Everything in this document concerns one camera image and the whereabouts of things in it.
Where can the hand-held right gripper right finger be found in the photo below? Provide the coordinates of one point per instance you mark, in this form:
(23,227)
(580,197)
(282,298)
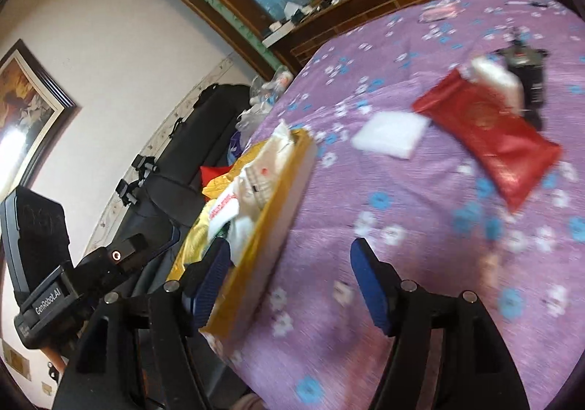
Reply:
(368,282)

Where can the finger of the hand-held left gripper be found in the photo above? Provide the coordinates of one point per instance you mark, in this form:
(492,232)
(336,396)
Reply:
(109,261)

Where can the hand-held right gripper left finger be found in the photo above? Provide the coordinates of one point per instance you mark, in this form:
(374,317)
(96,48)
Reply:
(210,286)

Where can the yellow cardboard box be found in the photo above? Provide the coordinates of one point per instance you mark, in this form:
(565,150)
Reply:
(274,232)

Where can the cream snack bag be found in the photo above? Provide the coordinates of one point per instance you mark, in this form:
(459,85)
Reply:
(279,145)

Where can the person's left forearm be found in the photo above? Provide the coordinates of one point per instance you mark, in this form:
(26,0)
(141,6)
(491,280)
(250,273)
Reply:
(55,357)

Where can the purple floral tablecloth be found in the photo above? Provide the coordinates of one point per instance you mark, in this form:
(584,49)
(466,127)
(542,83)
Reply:
(411,300)

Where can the red cloth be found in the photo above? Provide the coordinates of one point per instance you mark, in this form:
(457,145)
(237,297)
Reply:
(215,177)

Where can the framed painting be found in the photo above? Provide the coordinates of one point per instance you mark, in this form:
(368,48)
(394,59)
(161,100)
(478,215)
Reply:
(27,104)

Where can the long black bag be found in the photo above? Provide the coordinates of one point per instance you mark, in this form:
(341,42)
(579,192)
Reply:
(192,154)

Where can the white foam piece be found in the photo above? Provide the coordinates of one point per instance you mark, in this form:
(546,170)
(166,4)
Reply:
(390,133)

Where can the red plastic bag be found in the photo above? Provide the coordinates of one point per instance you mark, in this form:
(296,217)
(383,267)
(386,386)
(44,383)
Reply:
(493,136)

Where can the clear plastic bags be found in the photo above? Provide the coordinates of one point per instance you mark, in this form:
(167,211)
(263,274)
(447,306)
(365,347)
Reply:
(269,90)

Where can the black cylindrical motor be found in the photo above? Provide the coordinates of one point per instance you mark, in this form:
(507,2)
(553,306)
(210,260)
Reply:
(532,81)

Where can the wooden glass cabinet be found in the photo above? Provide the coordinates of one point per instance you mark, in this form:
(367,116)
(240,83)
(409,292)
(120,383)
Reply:
(347,21)

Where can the pink packet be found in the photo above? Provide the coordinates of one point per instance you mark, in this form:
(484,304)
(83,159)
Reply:
(438,13)

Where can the black pen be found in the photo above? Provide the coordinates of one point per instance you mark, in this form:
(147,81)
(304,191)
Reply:
(525,4)

